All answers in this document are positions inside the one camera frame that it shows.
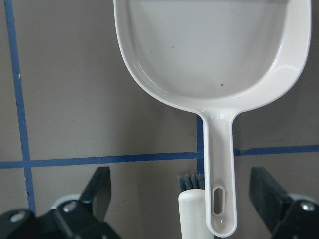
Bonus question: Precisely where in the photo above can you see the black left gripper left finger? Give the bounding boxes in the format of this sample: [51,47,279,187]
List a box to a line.
[51,166,111,239]

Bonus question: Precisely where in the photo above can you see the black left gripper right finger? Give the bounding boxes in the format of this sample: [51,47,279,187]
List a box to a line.
[249,166,319,239]

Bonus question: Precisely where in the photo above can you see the white hand brush dark bristles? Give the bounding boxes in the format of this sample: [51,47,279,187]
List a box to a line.
[178,173,214,239]

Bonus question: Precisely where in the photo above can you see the white plastic dustpan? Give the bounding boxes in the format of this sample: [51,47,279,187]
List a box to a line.
[113,0,312,238]

